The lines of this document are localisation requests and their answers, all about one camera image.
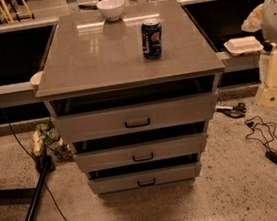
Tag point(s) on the grey bottom drawer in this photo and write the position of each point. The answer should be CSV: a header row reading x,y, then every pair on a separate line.
x,y
146,178

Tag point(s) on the white ceramic bowl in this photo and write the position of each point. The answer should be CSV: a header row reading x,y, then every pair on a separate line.
x,y
111,9

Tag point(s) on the grey top drawer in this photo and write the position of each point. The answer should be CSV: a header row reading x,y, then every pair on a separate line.
x,y
136,118

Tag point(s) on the grey drawer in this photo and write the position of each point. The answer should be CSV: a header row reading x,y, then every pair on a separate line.
x,y
146,178
136,118
143,152

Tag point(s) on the black scissors on floor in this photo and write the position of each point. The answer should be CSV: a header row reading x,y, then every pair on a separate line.
x,y
234,112

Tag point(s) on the black pole stand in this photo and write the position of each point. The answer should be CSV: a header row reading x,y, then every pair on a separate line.
x,y
46,163

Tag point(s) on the white foam takeout box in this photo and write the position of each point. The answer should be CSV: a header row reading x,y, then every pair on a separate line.
x,y
243,45

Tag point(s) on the wooden sticks bundle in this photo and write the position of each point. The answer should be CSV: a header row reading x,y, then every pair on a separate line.
x,y
2,10

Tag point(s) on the white plate on ledge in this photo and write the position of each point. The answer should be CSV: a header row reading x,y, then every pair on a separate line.
x,y
36,78

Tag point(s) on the blue soda can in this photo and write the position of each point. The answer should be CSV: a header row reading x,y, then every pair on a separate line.
x,y
151,38

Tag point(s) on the grey drawer cabinet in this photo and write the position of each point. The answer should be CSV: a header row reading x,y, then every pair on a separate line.
x,y
96,65

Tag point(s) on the green snack bag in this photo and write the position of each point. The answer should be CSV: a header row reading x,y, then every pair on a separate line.
x,y
46,137

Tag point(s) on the black power adapter with cable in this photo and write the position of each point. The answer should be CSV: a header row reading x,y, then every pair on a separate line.
x,y
265,134

